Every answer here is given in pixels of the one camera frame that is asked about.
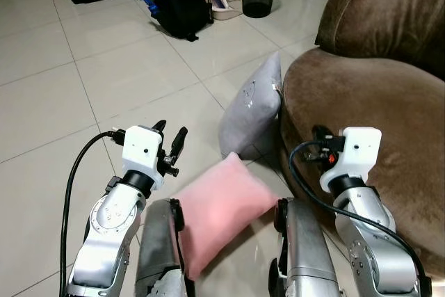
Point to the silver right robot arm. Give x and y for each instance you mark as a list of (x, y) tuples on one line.
[(368, 224)]

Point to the white dustpan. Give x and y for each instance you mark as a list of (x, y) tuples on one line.
[(224, 12)]

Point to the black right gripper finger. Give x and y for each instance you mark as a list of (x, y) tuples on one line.
[(320, 131)]

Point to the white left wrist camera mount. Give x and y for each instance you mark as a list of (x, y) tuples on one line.
[(142, 151)]

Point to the black backpack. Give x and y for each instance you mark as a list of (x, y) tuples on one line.
[(181, 8)]

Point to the grey pillow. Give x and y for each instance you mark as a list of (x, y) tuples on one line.
[(250, 109)]

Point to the grey robot leg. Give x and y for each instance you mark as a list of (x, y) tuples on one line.
[(156, 248), (306, 255)]

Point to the grey left robot leg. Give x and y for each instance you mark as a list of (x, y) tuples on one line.
[(156, 248)]

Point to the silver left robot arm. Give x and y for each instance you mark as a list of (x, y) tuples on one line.
[(111, 222)]

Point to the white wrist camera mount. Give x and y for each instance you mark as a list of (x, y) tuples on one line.
[(358, 154), (142, 151)]

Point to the round brown plush sofa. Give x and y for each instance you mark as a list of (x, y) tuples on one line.
[(375, 102)]

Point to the blue folded umbrella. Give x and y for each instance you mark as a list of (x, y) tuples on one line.
[(144, 0)]

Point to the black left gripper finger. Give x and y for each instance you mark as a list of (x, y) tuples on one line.
[(159, 126), (179, 141)]

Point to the grey right robot leg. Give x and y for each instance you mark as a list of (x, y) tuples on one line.
[(306, 255)]

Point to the pink pillow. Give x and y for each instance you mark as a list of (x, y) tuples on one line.
[(222, 206)]

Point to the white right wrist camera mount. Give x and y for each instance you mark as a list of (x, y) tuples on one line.
[(358, 154)]

